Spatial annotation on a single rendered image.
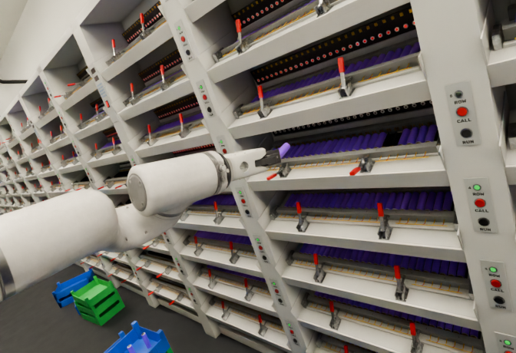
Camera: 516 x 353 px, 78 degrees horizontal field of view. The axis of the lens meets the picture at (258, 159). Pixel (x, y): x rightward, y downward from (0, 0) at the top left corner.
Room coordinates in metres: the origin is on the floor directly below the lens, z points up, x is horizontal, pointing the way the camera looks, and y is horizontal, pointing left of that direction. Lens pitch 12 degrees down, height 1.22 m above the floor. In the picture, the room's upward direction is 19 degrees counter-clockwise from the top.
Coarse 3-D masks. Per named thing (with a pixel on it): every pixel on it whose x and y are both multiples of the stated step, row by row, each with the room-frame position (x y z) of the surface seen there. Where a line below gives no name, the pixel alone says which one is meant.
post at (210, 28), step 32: (160, 0) 1.11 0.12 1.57; (192, 32) 1.05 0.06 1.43; (224, 32) 1.14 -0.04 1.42; (192, 64) 1.08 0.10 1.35; (224, 96) 1.07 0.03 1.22; (224, 128) 1.05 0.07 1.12; (256, 192) 1.06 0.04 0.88; (288, 192) 1.17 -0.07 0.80; (256, 224) 1.06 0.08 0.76; (256, 256) 1.11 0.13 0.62; (288, 288) 1.05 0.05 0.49
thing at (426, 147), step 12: (408, 144) 0.71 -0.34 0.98; (420, 144) 0.69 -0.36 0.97; (432, 144) 0.67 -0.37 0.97; (312, 156) 0.91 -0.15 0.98; (324, 156) 0.87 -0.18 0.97; (336, 156) 0.83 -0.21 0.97; (348, 156) 0.81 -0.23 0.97; (360, 156) 0.79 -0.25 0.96; (372, 156) 0.77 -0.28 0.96; (384, 156) 0.75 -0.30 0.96
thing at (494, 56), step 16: (512, 0) 0.64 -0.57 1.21; (512, 16) 0.63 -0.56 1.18; (496, 32) 0.56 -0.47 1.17; (512, 32) 0.56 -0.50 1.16; (496, 48) 0.56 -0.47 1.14; (512, 48) 0.54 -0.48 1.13; (496, 64) 0.53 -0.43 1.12; (512, 64) 0.52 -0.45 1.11; (496, 80) 0.54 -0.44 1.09; (512, 80) 0.53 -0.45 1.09
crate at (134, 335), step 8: (136, 328) 1.18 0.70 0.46; (144, 328) 1.16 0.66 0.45; (128, 336) 1.16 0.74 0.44; (136, 336) 1.18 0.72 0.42; (152, 336) 1.14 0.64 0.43; (160, 336) 1.07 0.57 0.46; (120, 344) 1.13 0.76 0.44; (128, 344) 1.16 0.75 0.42; (136, 344) 1.16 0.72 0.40; (144, 344) 1.14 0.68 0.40; (152, 344) 1.12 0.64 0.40; (160, 344) 1.06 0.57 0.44; (168, 344) 1.08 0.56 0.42; (112, 352) 1.11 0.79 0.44; (120, 352) 1.12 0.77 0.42; (128, 352) 1.12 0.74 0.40; (136, 352) 1.11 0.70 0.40; (144, 352) 1.09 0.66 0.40; (152, 352) 1.03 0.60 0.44; (160, 352) 1.05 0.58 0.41
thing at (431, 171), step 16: (416, 112) 0.79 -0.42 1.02; (432, 112) 0.77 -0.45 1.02; (320, 128) 1.00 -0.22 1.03; (336, 128) 0.96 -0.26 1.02; (400, 160) 0.71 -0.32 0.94; (416, 160) 0.68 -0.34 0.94; (432, 160) 0.65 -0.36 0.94; (256, 176) 1.03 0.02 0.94; (288, 176) 0.92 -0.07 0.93; (304, 176) 0.88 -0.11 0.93; (320, 176) 0.83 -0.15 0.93; (336, 176) 0.79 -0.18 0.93; (352, 176) 0.76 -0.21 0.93; (368, 176) 0.73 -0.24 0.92; (384, 176) 0.71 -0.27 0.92; (400, 176) 0.68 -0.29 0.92; (416, 176) 0.66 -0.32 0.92; (432, 176) 0.63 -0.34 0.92
